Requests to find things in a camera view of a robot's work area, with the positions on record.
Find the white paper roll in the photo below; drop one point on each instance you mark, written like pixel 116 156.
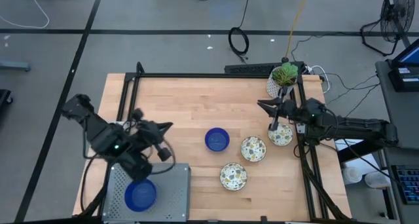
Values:
pixel 352 175
pixel 376 179

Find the yellow terrazzo mini bowl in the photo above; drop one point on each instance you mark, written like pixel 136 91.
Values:
pixel 233 176
pixel 282 136
pixel 253 148

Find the black power strip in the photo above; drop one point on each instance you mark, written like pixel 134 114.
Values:
pixel 248 69

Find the green plant in patterned pot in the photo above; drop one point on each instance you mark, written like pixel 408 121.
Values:
pixel 284 76

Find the black metal beam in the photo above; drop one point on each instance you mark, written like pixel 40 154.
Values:
pixel 360 148

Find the grey metal table foot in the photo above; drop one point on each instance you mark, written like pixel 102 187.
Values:
pixel 14 66

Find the grey perforated metal shelf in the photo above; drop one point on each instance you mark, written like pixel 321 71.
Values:
pixel 173 191

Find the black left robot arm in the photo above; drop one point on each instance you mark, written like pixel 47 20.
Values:
pixel 98 129

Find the white paper sheet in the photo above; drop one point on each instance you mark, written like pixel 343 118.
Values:
pixel 363 161

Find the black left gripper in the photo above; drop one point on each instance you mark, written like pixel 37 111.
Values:
pixel 134 168

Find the computer screen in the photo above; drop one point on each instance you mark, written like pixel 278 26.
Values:
pixel 409 55

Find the backlit black keyboard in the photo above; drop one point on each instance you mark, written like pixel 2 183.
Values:
pixel 407 184

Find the black floor fan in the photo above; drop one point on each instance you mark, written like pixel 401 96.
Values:
pixel 397 14

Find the grey side desk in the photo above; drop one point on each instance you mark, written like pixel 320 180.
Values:
pixel 406 112

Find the black device box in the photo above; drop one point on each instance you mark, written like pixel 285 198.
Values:
pixel 404 80

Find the blue plastic mini bowl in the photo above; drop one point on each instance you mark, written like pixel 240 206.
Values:
pixel 217 139
pixel 140 197

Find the black aluminium table frame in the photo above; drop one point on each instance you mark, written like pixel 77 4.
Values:
pixel 212 75

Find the black chair base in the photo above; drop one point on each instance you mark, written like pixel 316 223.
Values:
pixel 4 98

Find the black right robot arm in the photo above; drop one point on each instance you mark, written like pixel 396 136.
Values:
pixel 353 127

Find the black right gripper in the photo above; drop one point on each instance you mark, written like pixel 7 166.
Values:
pixel 288 109

